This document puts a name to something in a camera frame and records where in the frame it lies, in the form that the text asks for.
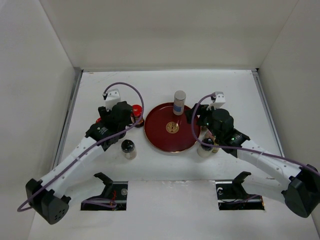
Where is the black cap white salt bottle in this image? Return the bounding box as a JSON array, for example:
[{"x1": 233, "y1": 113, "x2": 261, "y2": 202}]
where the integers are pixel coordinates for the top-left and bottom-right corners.
[{"x1": 197, "y1": 137, "x2": 214, "y2": 158}]

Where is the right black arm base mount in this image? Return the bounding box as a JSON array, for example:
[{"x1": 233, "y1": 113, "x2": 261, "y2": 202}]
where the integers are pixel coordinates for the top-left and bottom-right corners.
[{"x1": 215, "y1": 171, "x2": 265, "y2": 211}]

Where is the yellow label small bottle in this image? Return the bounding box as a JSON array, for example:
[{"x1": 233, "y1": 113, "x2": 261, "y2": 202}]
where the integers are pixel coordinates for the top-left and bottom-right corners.
[{"x1": 211, "y1": 145, "x2": 220, "y2": 153}]

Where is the pink lid spice bottle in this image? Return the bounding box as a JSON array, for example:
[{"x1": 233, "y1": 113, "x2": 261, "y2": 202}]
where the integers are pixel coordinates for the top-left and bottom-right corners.
[{"x1": 204, "y1": 130, "x2": 215, "y2": 141}]

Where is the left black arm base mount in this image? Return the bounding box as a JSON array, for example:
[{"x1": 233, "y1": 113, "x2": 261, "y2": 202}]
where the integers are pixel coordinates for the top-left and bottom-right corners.
[{"x1": 80, "y1": 172, "x2": 129, "y2": 211}]

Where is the round red lacquer tray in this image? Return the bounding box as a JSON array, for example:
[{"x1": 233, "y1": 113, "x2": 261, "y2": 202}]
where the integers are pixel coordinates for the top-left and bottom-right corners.
[{"x1": 144, "y1": 102, "x2": 196, "y2": 153}]

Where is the silver lid bead jar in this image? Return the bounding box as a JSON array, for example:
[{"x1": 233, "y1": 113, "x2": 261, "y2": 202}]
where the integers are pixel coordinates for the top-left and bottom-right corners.
[{"x1": 173, "y1": 90, "x2": 186, "y2": 116}]

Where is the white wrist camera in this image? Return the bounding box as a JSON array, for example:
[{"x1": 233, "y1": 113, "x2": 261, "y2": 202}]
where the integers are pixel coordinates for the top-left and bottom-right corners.
[
  {"x1": 102, "y1": 88, "x2": 121, "y2": 112},
  {"x1": 209, "y1": 91, "x2": 226, "y2": 109}
]

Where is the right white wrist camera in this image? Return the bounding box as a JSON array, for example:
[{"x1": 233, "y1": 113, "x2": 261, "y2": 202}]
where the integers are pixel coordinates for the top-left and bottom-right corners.
[{"x1": 209, "y1": 91, "x2": 226, "y2": 109}]

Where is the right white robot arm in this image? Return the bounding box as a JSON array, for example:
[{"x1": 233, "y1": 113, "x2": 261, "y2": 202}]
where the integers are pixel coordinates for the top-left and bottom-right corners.
[{"x1": 185, "y1": 104, "x2": 320, "y2": 218}]

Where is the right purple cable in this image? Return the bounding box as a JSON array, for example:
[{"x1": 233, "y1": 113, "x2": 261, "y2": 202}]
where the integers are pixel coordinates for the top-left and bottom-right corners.
[{"x1": 191, "y1": 92, "x2": 320, "y2": 173}]

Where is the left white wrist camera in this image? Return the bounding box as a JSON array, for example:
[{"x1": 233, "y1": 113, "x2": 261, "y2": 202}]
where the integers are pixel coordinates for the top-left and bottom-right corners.
[{"x1": 102, "y1": 88, "x2": 121, "y2": 112}]

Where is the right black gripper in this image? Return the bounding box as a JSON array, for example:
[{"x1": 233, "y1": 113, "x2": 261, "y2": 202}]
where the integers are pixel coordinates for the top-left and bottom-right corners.
[{"x1": 184, "y1": 103, "x2": 222, "y2": 141}]

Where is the purple cable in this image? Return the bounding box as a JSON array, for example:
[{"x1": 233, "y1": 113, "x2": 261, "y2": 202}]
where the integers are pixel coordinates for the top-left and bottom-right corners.
[
  {"x1": 191, "y1": 92, "x2": 320, "y2": 173},
  {"x1": 16, "y1": 82, "x2": 146, "y2": 213}
]

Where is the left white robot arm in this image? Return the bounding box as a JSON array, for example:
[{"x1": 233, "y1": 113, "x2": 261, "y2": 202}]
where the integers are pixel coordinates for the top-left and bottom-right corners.
[{"x1": 25, "y1": 101, "x2": 133, "y2": 225}]

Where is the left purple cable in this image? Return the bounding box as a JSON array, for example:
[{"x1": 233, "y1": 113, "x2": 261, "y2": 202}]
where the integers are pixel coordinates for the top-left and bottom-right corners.
[{"x1": 16, "y1": 82, "x2": 146, "y2": 213}]

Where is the black cap pepper grinder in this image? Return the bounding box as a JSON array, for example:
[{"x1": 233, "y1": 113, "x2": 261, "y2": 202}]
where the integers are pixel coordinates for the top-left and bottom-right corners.
[{"x1": 121, "y1": 139, "x2": 137, "y2": 160}]

